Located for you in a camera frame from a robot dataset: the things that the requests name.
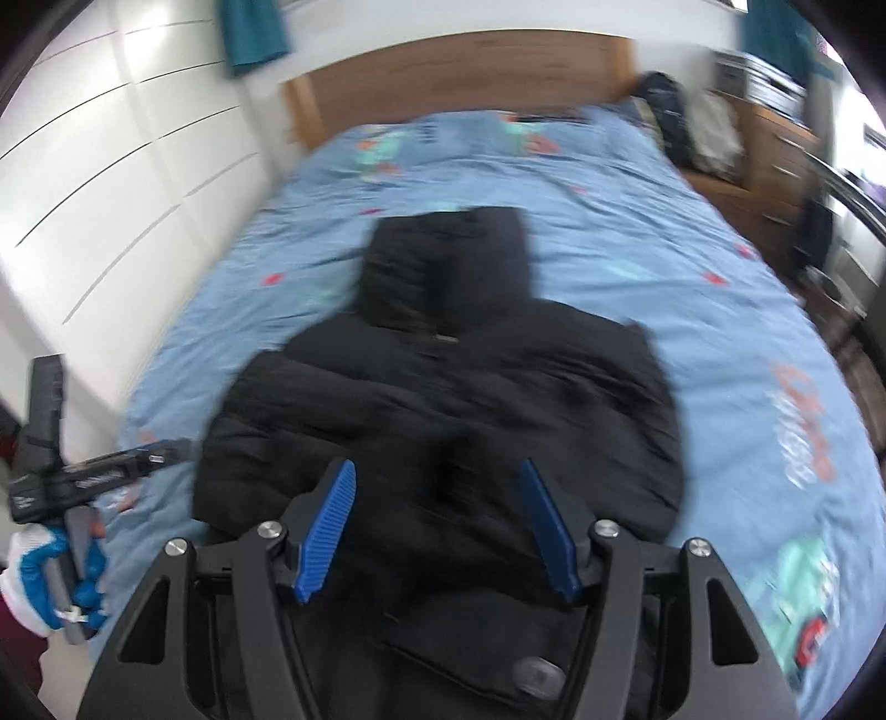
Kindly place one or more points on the white wardrobe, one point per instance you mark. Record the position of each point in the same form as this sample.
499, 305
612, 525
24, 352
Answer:
124, 152

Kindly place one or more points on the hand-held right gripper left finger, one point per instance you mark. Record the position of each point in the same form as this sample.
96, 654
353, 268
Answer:
325, 533

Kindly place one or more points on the blue printed bed sheet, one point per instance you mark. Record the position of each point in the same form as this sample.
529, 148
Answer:
623, 228

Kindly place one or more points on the black backpack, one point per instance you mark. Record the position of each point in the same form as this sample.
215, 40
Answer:
661, 114

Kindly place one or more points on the person's left hand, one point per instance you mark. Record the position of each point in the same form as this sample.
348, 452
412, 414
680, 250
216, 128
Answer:
31, 574

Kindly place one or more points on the wooden headboard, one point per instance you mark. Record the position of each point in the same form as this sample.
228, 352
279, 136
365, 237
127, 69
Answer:
457, 69

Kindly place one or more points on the wooden dresser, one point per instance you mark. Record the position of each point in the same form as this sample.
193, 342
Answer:
775, 173

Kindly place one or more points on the teal curtain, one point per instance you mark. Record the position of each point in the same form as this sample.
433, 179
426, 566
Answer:
253, 34
779, 34

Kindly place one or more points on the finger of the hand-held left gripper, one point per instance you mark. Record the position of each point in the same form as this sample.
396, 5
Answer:
124, 467
47, 394

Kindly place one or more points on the metal chair frame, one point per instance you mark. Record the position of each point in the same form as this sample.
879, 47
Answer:
848, 208

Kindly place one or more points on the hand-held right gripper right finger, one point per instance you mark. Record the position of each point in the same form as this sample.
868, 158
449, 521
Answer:
554, 533

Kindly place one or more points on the beige bag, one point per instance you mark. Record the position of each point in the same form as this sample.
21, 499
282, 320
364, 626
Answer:
716, 135

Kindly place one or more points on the black puffer jacket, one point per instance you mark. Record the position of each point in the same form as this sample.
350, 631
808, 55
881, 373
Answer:
443, 401

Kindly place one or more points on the person's left forearm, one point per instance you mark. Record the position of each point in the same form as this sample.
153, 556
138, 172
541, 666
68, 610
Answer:
17, 651

